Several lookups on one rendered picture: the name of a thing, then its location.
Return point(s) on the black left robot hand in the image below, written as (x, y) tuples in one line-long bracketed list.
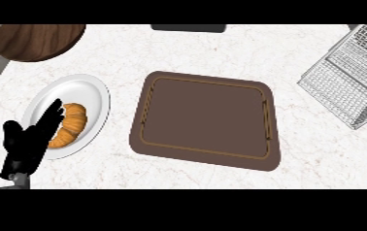
[(29, 141)]

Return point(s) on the round dark wooden board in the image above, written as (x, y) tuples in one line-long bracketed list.
[(35, 40)]

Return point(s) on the golden croissant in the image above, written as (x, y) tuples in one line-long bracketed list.
[(74, 121)]

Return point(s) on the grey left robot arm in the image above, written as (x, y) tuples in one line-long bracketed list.
[(19, 181)]

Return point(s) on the white oval plate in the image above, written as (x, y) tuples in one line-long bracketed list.
[(81, 92)]

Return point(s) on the brown tray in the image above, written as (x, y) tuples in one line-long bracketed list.
[(206, 118)]

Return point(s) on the dark grey flat object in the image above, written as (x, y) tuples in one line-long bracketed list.
[(188, 27)]

